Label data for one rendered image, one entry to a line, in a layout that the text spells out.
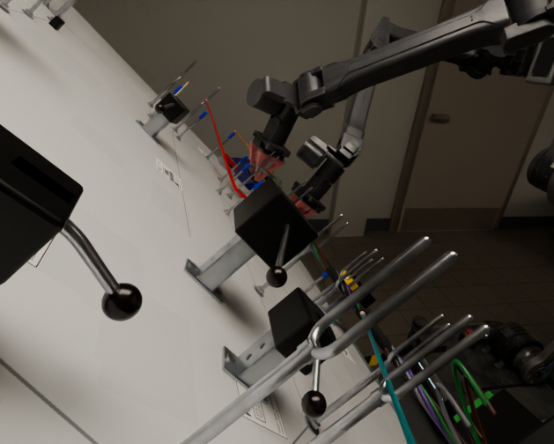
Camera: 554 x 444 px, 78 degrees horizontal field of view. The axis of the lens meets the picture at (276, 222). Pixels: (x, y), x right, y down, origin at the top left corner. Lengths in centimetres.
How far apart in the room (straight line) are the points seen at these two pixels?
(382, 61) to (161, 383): 64
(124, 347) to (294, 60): 251
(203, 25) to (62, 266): 242
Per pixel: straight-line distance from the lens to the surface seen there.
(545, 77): 142
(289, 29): 262
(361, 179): 286
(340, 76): 73
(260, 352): 26
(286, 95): 76
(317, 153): 90
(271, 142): 80
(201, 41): 257
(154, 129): 59
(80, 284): 21
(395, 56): 72
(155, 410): 19
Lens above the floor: 142
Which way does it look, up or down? 27 degrees down
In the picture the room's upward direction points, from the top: 4 degrees clockwise
